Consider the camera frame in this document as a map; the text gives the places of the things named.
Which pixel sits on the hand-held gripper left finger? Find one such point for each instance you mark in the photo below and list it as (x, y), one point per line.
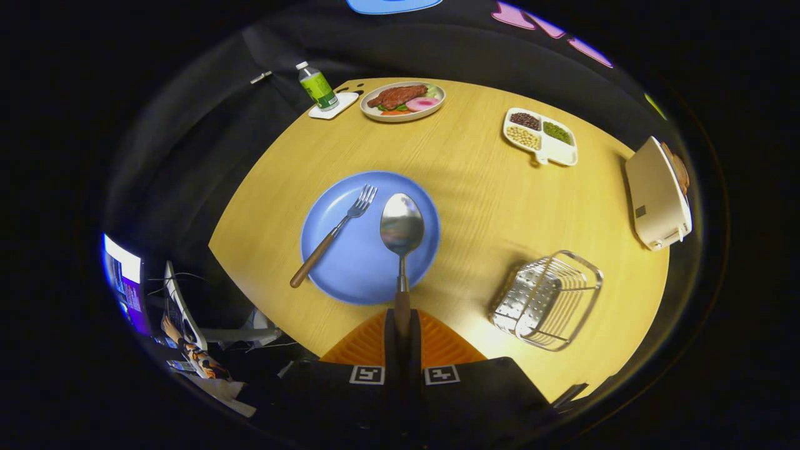
(390, 353)

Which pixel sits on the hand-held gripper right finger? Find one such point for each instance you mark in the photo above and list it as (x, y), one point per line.
(415, 356)

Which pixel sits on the blue plate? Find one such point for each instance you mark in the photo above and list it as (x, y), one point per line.
(356, 269)

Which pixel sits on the white stand base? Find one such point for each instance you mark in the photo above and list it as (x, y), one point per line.
(244, 335)

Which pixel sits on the white paper sheet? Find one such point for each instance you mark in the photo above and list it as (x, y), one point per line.
(222, 394)

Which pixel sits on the laptop computer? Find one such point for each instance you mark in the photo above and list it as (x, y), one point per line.
(184, 312)

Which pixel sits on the beige plate with garnish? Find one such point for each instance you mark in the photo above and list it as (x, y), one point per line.
(400, 115)

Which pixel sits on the white divided bean dish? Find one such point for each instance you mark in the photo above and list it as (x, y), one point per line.
(559, 152)

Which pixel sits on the white square coaster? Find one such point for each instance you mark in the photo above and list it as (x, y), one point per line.
(344, 103)

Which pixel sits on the brown steak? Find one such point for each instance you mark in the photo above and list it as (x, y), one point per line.
(397, 95)

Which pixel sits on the computer monitor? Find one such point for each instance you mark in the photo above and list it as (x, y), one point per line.
(128, 287)

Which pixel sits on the green label plastic bottle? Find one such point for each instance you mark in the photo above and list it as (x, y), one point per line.
(317, 87)

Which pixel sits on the white toaster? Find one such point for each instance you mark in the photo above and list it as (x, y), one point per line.
(653, 194)

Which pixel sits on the silver metal clip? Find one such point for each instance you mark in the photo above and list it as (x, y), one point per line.
(261, 77)

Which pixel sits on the toast slice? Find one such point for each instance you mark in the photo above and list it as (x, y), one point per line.
(679, 169)

